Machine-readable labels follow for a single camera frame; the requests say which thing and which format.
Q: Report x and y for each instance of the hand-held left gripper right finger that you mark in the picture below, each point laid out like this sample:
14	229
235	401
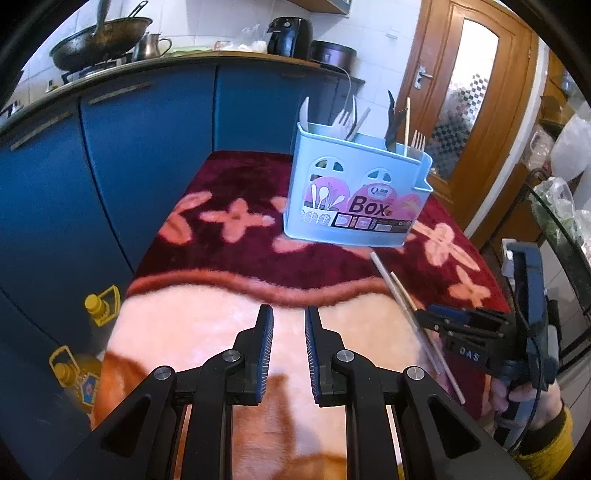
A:
311	350

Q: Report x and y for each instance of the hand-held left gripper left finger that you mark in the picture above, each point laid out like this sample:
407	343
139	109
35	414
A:
265	350

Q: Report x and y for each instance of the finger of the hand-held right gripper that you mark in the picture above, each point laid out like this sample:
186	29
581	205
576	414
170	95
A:
438	325
461	315

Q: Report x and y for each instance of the bamboo chopstick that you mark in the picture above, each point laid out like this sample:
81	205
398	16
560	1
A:
415	304

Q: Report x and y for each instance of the thick white chopstick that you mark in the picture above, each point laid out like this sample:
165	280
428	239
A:
401	304

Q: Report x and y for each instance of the light blue plastic utensil box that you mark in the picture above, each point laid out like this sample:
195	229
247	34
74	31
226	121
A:
346	184

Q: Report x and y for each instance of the person's right forearm yellow sleeve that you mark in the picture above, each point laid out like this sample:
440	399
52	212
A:
554	443

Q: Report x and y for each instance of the person's right hand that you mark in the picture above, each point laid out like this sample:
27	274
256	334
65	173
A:
545	404

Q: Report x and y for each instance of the red floral blanket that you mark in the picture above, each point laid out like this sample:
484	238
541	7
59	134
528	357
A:
240	286

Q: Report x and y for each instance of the round glass table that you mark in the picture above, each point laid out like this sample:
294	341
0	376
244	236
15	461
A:
568	244

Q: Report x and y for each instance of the clear plastic bags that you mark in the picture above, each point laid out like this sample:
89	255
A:
568	152

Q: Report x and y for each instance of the yellow-capped oil bottle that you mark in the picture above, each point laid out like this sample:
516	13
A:
99	307

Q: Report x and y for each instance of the large yellow oil bottle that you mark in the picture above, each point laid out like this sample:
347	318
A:
81	383

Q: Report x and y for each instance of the pale chopstick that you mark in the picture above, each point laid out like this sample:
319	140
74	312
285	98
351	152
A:
407	129

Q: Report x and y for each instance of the wooden door with glass pane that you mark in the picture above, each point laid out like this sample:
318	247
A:
461	115

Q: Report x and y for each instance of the blue kitchen cabinets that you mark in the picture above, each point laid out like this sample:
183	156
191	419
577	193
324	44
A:
115	161

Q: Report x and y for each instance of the white food packets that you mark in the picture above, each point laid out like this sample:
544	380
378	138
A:
242	45

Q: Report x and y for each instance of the black air fryer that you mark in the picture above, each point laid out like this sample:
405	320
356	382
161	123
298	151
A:
290	37

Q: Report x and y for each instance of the metal pitcher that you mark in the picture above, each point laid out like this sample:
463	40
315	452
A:
150	46

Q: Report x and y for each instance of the gas stove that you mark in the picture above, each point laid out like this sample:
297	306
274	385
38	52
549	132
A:
92	74

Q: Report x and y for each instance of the metal ladle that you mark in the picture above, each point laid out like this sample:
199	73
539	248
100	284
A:
102	18

